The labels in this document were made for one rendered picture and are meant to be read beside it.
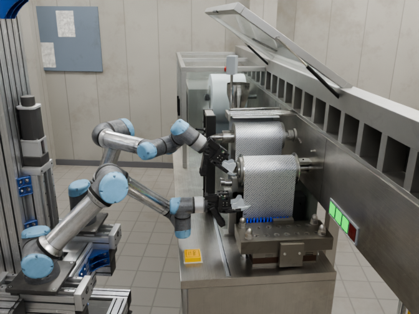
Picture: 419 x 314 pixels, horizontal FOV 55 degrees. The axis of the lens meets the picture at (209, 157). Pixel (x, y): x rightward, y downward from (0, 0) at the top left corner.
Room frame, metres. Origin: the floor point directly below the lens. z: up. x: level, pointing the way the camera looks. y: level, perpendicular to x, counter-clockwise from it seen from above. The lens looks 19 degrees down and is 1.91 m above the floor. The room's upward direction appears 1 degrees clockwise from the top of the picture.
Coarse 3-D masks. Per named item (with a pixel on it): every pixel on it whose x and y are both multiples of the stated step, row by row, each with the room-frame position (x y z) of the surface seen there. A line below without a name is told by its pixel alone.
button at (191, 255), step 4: (188, 252) 1.52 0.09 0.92; (192, 252) 1.52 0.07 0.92; (196, 252) 1.52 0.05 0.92; (188, 256) 1.49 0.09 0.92; (192, 256) 1.49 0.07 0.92; (196, 256) 1.50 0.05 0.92; (200, 256) 1.50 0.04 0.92; (188, 260) 1.48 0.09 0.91; (192, 260) 1.48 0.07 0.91; (196, 260) 1.49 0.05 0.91; (200, 260) 1.49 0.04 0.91
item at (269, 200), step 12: (252, 192) 1.65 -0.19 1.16; (264, 192) 1.65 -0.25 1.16; (276, 192) 1.66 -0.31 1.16; (288, 192) 1.66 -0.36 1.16; (252, 204) 1.65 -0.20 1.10; (264, 204) 1.65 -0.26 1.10; (276, 204) 1.66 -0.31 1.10; (288, 204) 1.66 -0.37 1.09; (252, 216) 1.65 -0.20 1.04; (264, 216) 1.65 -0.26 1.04; (276, 216) 1.66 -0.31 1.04; (288, 216) 1.67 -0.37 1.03
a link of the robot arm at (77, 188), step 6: (78, 180) 2.04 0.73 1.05; (84, 180) 2.03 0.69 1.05; (72, 186) 1.97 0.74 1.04; (78, 186) 1.97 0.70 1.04; (84, 186) 1.97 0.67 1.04; (72, 192) 1.94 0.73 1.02; (78, 192) 1.94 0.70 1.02; (84, 192) 1.95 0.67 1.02; (72, 198) 1.94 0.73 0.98; (78, 198) 1.94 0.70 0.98; (72, 204) 1.95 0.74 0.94
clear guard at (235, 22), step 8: (216, 16) 2.45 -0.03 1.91; (224, 16) 2.12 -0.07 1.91; (232, 16) 1.89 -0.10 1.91; (240, 16) 1.68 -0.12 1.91; (232, 24) 2.28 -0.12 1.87; (240, 24) 1.99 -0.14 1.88; (248, 24) 1.76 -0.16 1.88; (240, 32) 2.43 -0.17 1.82; (248, 32) 2.10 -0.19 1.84; (256, 32) 1.85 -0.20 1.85; (256, 40) 2.24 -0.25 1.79; (264, 40) 1.95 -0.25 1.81; (272, 40) 1.73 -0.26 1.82; (264, 48) 2.35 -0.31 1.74; (272, 48) 2.03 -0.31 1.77; (280, 48) 1.81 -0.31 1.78; (272, 56) 2.51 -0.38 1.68; (280, 56) 2.18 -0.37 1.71; (288, 56) 1.91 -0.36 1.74; (296, 64) 2.02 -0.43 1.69
